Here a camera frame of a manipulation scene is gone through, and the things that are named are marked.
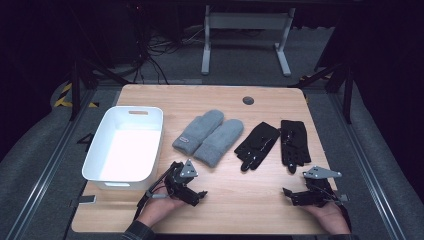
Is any tangle of black cables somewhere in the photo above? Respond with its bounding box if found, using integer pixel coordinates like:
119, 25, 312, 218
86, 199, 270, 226
131, 3, 208, 85

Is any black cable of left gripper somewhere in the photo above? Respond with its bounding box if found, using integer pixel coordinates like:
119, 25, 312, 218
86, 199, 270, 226
133, 163, 178, 221

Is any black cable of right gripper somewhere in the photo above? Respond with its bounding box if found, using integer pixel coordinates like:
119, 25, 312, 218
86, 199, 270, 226
333, 191, 354, 232

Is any black metal stand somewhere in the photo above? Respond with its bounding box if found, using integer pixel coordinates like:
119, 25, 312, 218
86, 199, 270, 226
68, 57, 132, 122
288, 62, 355, 125

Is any plain grey mitten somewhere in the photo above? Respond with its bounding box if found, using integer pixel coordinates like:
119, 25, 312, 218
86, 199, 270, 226
193, 118, 245, 168

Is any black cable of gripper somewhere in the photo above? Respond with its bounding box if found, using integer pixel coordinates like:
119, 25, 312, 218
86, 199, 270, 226
333, 191, 354, 232
133, 163, 178, 221

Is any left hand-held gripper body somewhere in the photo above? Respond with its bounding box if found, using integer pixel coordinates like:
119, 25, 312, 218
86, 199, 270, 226
151, 159, 201, 206

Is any grey tape strip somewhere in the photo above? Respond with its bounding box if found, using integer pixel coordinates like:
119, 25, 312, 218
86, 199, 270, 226
69, 194, 97, 206

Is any person's right hand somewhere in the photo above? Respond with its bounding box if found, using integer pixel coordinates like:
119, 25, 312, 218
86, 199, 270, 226
303, 201, 352, 235

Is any black glove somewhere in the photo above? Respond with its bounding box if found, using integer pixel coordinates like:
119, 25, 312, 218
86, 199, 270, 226
280, 119, 312, 175
233, 121, 281, 173

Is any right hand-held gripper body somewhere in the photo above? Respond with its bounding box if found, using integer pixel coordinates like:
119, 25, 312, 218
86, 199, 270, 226
301, 165, 349, 207

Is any white plastic bin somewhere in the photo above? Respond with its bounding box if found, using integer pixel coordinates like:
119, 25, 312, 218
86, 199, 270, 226
81, 105, 164, 192

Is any aluminium rail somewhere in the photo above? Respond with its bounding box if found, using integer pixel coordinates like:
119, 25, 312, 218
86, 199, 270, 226
328, 93, 407, 240
5, 88, 98, 240

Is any grey mitten with label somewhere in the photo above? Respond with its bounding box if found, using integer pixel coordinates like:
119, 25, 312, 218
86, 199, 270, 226
172, 109, 225, 157

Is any person's left hand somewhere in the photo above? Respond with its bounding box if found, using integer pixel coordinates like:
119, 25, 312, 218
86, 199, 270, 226
137, 192, 188, 229

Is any white metal stand frame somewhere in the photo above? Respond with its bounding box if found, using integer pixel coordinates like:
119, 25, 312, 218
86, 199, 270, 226
200, 4, 296, 77

